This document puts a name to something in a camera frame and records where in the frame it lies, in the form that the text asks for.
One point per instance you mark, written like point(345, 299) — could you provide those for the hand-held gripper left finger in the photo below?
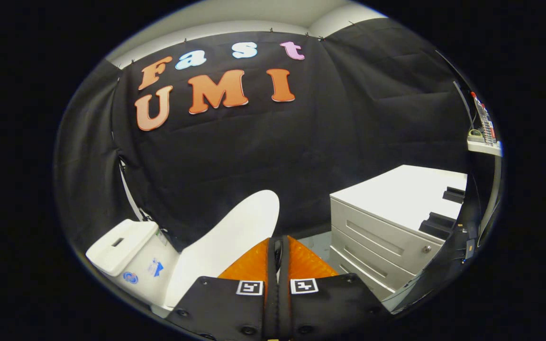
point(221, 308)

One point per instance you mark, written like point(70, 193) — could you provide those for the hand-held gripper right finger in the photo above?
point(330, 308)

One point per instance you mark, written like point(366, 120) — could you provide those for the white drawer cabinet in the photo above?
point(386, 194)

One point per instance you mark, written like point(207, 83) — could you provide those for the black block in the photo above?
point(436, 226)
point(454, 194)

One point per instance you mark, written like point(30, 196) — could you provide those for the black backdrop cloth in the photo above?
point(273, 151)

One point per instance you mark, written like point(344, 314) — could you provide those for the white side table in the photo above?
point(484, 147)

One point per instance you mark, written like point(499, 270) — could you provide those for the yellow-green tape roll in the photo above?
point(475, 136)

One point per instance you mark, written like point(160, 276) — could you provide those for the clear plastic bottle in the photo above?
point(484, 118)

